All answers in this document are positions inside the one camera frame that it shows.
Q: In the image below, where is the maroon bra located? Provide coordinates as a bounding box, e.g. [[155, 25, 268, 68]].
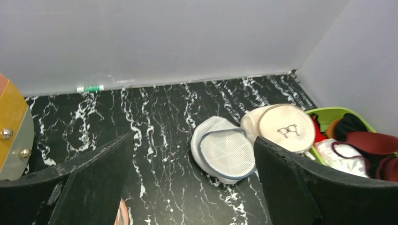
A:
[[346, 131, 398, 182]]

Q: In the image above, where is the black garment in basket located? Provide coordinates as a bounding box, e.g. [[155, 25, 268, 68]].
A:
[[334, 113, 368, 142]]

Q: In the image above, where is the red garment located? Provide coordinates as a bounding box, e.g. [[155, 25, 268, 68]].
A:
[[310, 113, 327, 143]]

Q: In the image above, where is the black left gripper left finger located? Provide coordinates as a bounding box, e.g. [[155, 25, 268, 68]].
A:
[[0, 133, 134, 225]]

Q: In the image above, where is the white bra maroon trim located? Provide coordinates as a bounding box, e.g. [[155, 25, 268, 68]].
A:
[[314, 138, 368, 178]]

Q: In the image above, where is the green plastic basket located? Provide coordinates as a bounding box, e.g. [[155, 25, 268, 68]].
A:
[[306, 107, 376, 165]]

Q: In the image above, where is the pink floral laundry bag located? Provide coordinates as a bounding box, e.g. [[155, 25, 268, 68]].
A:
[[114, 199, 130, 225]]

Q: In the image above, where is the green white tape strip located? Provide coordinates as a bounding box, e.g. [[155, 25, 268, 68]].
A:
[[76, 85, 105, 93]]

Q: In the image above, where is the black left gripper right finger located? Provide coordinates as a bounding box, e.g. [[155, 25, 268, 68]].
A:
[[253, 136, 398, 225]]

